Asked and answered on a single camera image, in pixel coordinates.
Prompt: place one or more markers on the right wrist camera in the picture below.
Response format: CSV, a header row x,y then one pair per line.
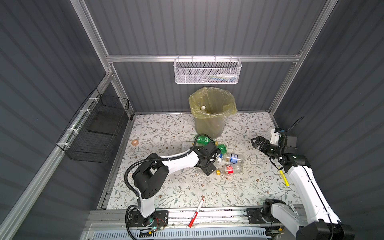
x,y
277,137

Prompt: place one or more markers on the red white marker pen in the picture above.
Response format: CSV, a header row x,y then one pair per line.
x,y
196,213

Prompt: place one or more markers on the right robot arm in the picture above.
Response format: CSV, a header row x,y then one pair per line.
x,y
321,223

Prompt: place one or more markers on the yellow marker pen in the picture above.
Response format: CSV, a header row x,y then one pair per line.
x,y
284,178

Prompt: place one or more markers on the mesh bin with yellow bag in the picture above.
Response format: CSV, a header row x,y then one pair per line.
x,y
220,104

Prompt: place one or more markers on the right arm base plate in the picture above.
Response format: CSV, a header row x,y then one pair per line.
x,y
256,216

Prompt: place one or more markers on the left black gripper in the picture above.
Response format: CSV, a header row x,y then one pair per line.
x,y
210,169

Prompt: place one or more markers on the brown tape roll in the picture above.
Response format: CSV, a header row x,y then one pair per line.
x,y
135,142

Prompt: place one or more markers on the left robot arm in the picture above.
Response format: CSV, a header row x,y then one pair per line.
x,y
152,172

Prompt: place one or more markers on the green bottle near bin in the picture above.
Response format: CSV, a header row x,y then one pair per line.
x,y
204,140

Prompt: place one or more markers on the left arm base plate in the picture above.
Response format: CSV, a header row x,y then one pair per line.
x,y
134,219

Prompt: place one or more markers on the black wire wall basket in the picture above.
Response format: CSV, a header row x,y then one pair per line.
x,y
96,136

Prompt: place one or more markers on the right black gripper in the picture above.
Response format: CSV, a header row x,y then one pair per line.
x,y
265,142

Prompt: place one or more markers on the clear bottle blue label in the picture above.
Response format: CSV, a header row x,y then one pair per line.
x,y
230,158

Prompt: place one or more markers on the white wire wall basket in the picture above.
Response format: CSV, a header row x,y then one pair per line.
x,y
207,72

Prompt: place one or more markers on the clear bottle red label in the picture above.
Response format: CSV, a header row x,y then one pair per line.
x,y
229,170

